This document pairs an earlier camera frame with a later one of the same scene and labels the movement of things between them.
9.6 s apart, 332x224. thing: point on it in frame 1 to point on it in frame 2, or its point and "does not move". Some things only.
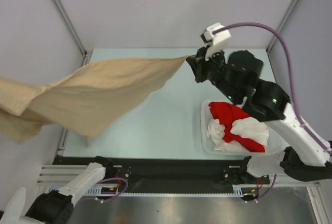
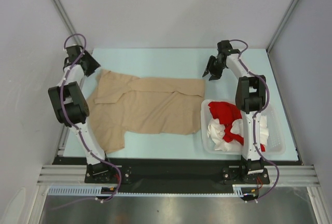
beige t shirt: (86, 101) to (118, 103)
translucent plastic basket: (277, 142) does not move
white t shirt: (247, 127) does not move
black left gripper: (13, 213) to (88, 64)
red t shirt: (226, 113) does not move
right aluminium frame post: (291, 7) does not move
